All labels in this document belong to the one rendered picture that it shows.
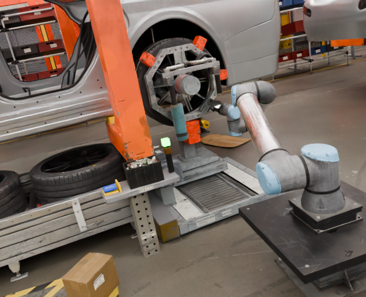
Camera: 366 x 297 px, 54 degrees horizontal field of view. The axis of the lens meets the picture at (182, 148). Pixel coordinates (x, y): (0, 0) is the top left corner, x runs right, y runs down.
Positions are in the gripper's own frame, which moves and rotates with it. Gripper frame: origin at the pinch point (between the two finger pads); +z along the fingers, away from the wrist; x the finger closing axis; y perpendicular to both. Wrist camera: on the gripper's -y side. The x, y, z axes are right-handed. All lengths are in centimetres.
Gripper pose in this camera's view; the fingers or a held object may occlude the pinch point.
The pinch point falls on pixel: (210, 104)
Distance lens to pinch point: 281.1
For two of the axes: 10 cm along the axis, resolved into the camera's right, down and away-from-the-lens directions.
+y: 7.7, 4.7, 4.3
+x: 5.2, -8.5, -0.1
